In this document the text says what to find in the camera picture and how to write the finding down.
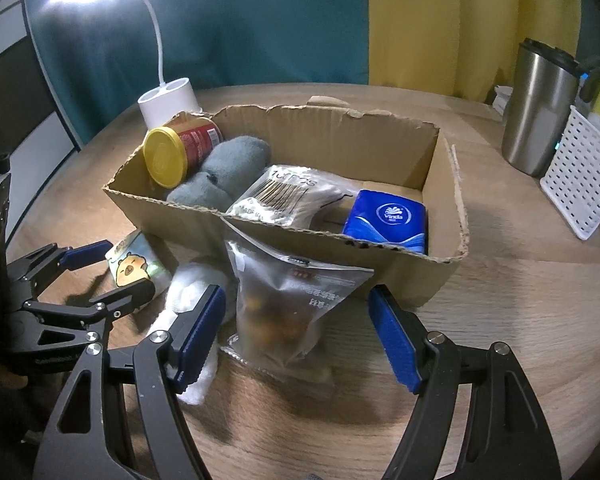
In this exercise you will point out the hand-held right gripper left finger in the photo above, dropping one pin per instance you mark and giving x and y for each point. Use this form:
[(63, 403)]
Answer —
[(200, 340)]

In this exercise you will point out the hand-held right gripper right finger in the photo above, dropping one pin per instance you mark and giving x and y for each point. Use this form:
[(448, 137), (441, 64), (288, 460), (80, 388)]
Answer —
[(395, 345)]

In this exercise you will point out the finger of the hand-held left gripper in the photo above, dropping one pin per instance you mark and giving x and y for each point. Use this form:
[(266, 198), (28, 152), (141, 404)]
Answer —
[(130, 296), (87, 254)]

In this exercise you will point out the cartoon animal wipes packet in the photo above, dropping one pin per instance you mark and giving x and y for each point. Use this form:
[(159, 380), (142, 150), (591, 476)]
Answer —
[(135, 260)]

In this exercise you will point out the white socks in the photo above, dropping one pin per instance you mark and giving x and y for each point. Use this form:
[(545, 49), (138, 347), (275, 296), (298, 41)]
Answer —
[(190, 282)]

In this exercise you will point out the clear snack bag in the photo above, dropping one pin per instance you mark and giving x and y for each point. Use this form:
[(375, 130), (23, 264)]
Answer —
[(280, 310)]

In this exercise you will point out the blue tissue pack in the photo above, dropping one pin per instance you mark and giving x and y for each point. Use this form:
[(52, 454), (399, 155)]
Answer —
[(385, 220)]

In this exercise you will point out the yellow lid jar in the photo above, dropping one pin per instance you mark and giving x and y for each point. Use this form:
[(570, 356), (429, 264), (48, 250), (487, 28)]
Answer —
[(167, 155)]

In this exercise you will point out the grey socks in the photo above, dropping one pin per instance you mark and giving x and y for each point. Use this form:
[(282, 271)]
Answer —
[(230, 160)]

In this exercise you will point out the cotton swab bag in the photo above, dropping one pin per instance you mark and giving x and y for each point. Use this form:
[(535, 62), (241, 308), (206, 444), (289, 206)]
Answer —
[(290, 195)]

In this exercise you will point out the cardboard box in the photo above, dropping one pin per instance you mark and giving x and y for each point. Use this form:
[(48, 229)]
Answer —
[(305, 130)]

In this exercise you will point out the white desk lamp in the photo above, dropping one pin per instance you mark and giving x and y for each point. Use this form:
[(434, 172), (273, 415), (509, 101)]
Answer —
[(167, 100)]

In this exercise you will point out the white perforated basket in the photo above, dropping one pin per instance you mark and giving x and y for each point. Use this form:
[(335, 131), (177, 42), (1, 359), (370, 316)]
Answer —
[(580, 175)]

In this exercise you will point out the small white box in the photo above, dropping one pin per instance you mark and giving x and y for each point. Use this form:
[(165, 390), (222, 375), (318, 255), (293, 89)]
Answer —
[(502, 102)]

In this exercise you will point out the stainless steel tumbler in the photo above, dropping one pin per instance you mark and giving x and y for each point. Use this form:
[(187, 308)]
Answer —
[(535, 110)]

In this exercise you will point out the teal curtain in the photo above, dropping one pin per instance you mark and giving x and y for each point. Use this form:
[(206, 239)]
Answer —
[(255, 20)]

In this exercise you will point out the yellow curtain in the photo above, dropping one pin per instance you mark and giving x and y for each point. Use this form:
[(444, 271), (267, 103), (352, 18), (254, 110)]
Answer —
[(430, 25)]

